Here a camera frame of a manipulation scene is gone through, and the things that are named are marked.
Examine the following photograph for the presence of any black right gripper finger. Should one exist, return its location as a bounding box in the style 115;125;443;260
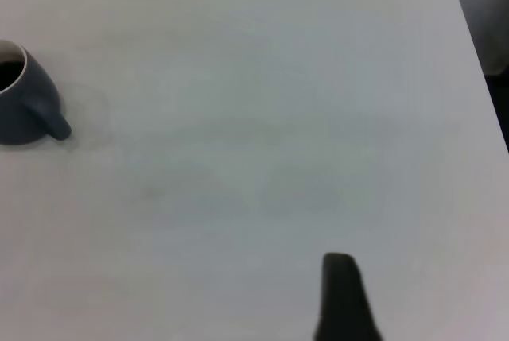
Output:
313;252;383;341

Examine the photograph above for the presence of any dark grey ceramic cup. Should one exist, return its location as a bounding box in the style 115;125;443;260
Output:
0;40;72;146

